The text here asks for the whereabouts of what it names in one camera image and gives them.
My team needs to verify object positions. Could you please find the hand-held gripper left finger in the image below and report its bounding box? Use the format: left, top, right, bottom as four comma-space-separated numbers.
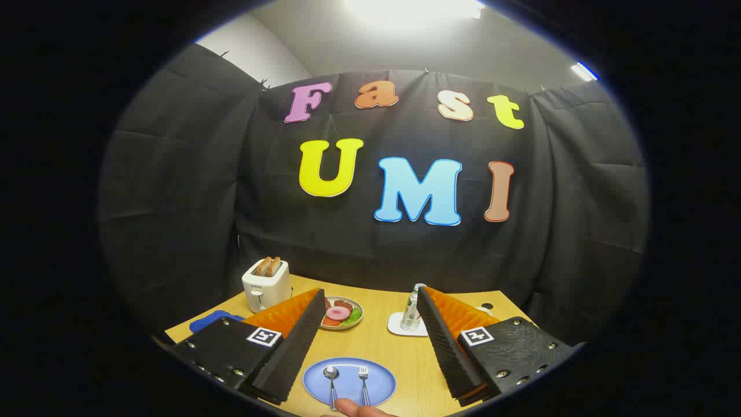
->
167, 288, 327, 405

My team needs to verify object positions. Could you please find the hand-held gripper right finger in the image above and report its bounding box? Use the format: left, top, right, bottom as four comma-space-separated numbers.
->
417, 286, 586, 407

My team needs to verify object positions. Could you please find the checked handle spoon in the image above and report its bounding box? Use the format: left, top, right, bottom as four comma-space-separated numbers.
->
323, 366, 340, 411

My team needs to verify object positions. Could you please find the white oval food plate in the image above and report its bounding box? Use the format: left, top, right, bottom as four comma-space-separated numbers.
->
320, 297, 364, 331

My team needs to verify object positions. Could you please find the white square coaster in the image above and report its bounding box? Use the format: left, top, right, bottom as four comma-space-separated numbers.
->
387, 312, 430, 338

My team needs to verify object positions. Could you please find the white green drink can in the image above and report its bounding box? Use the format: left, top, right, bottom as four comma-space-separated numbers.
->
401, 283, 427, 331

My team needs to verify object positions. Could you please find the white toaster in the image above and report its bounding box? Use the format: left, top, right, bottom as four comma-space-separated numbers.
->
241, 258, 292, 313

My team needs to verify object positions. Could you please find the blue round plate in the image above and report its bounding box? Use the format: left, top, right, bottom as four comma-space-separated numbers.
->
303, 357, 397, 408

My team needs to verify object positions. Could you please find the blue folded cloth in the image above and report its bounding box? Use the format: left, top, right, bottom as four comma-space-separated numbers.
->
189, 310, 245, 334

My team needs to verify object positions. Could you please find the large ceiling light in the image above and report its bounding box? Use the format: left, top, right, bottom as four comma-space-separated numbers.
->
344, 0, 487, 25

